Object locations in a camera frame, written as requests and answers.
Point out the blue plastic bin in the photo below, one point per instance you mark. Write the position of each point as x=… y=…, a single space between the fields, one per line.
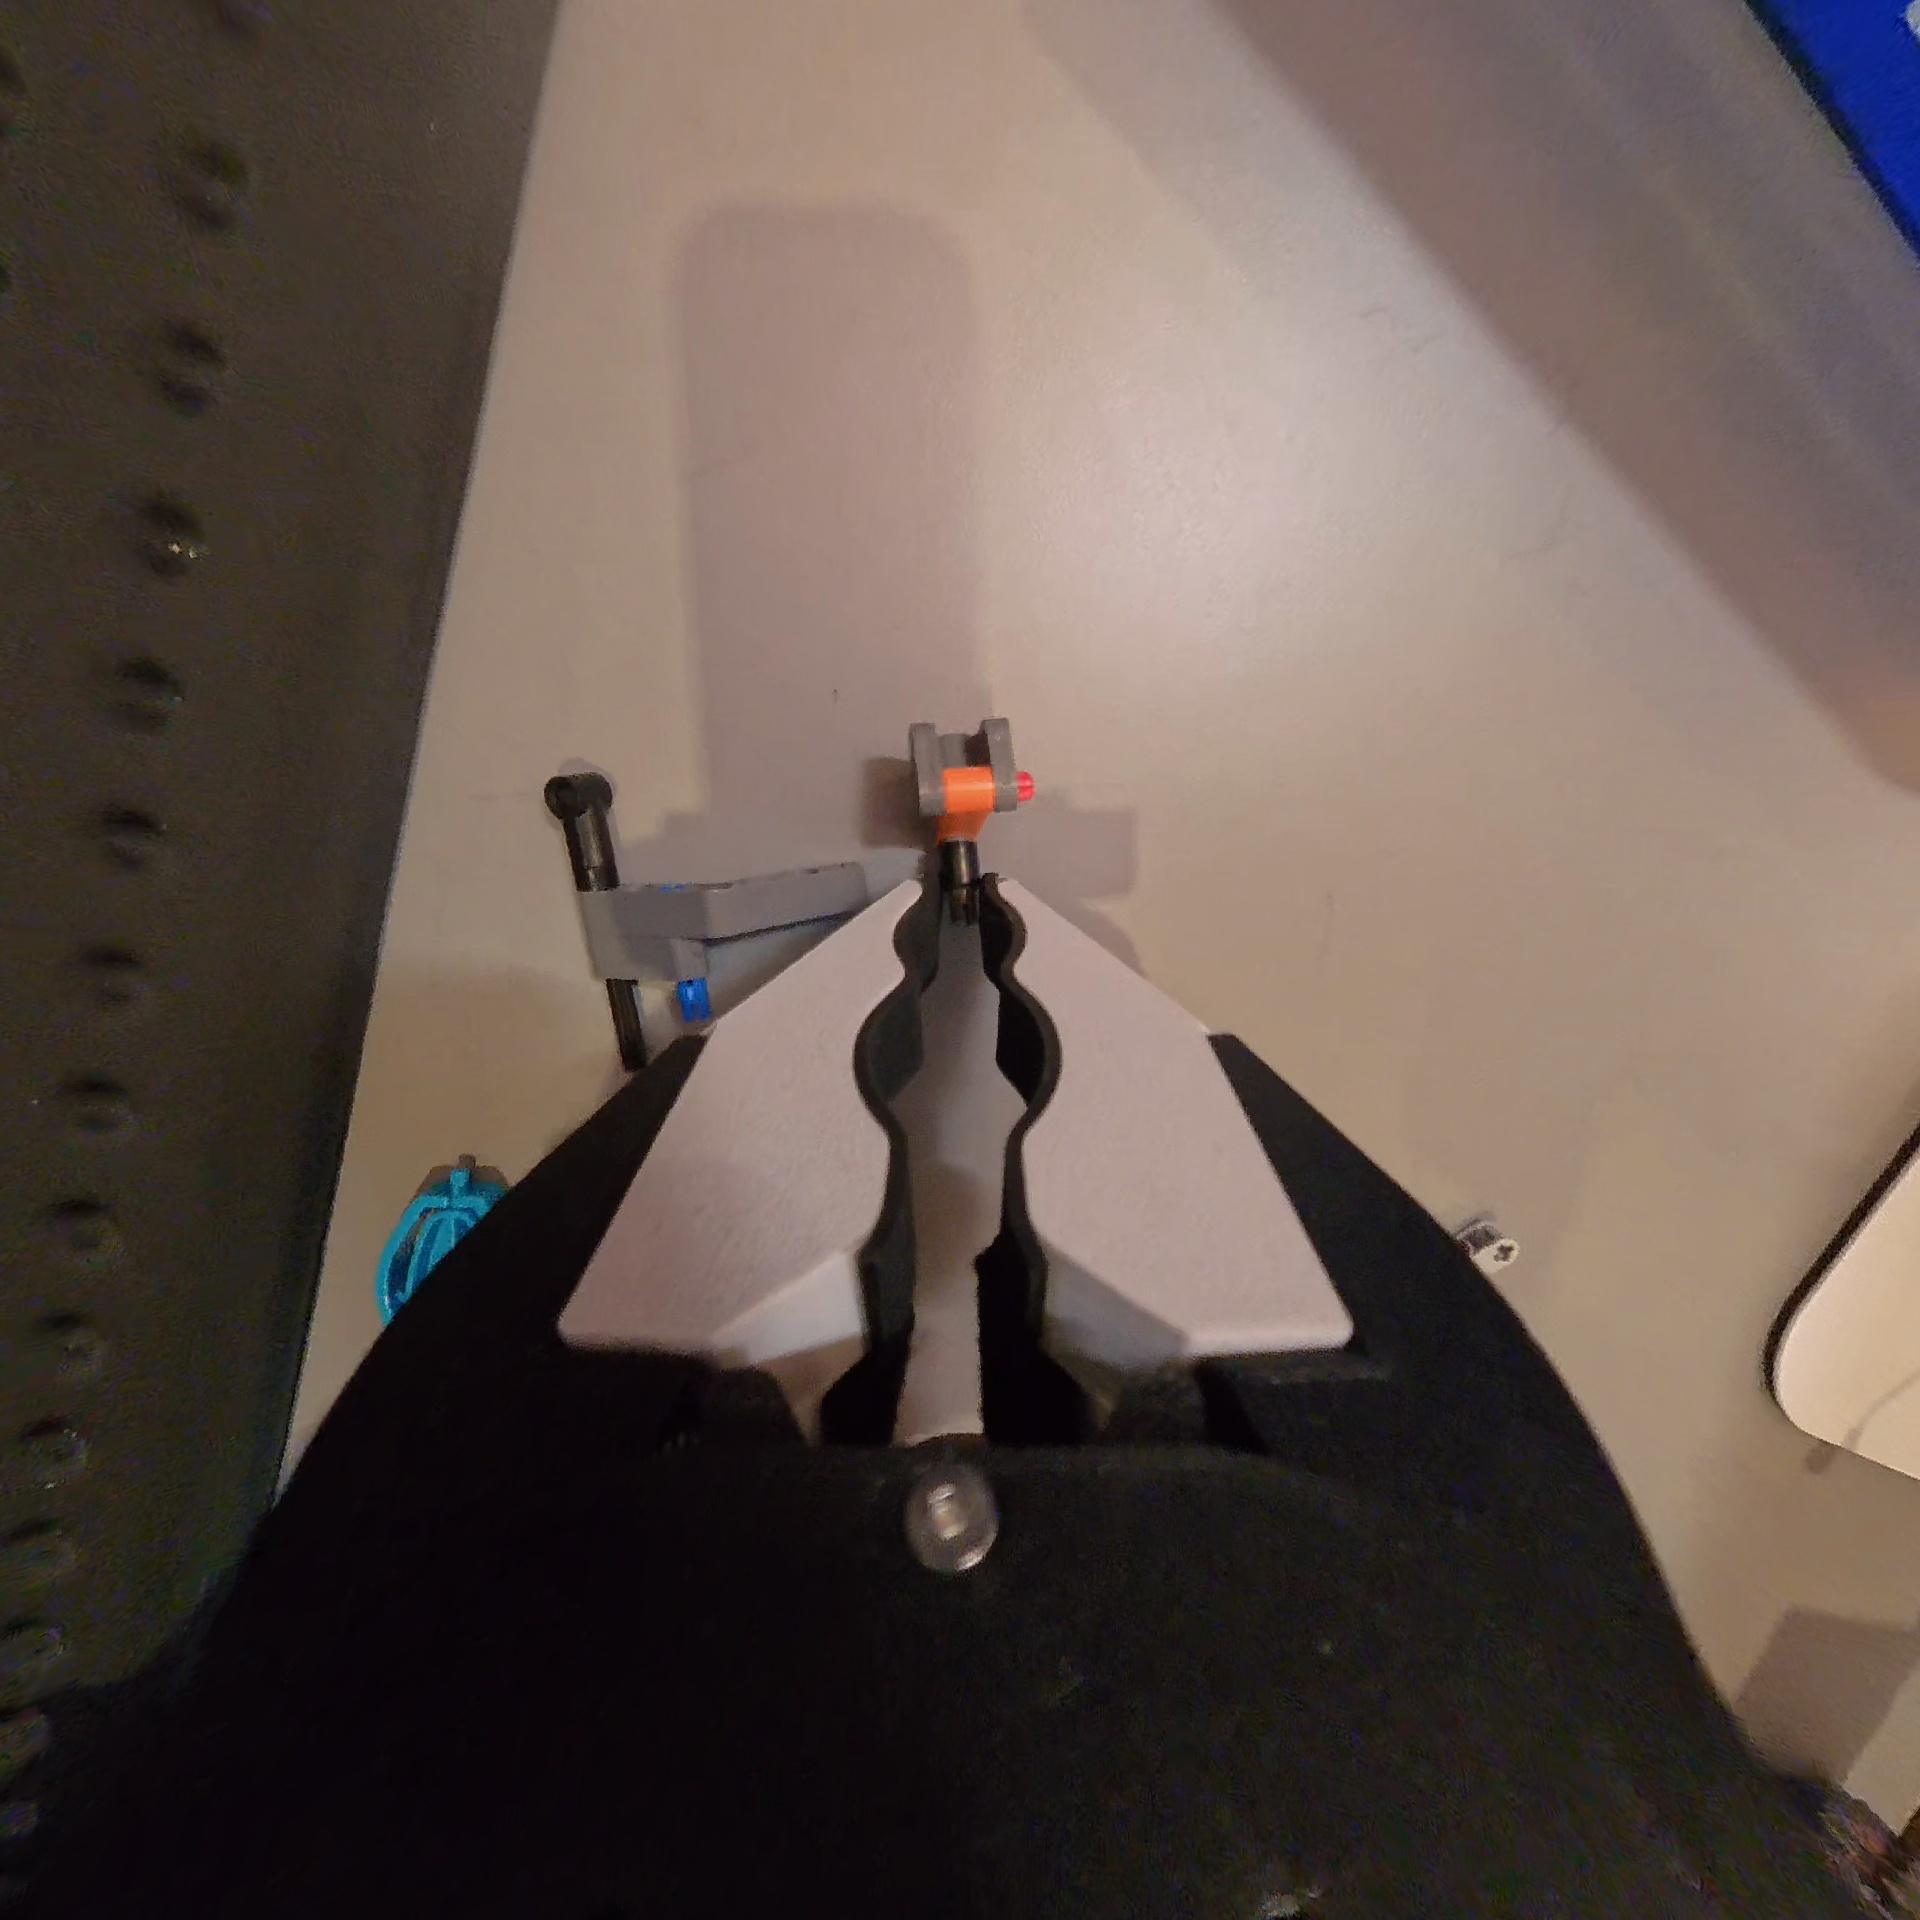
x=1874 y=89

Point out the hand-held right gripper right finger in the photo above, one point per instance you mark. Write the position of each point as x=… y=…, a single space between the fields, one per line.
x=1185 y=1201

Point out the grey beam black axle assembly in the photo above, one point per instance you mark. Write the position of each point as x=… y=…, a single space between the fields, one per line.
x=721 y=901

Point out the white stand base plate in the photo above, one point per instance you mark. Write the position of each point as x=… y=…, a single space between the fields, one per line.
x=1868 y=1349

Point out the small white connector assembly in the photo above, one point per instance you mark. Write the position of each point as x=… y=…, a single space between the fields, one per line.
x=1484 y=1242

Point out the orange connector piece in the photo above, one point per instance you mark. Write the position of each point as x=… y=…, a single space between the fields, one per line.
x=967 y=796

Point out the dark grey connector piece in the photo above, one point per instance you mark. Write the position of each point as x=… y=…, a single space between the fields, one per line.
x=927 y=747

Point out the translucent blue plastic tool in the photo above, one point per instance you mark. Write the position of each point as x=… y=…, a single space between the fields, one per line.
x=428 y=1237

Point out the black perforated board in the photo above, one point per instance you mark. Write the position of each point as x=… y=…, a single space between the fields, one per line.
x=195 y=749

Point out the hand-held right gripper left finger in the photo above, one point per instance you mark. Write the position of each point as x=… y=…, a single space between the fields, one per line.
x=721 y=1201

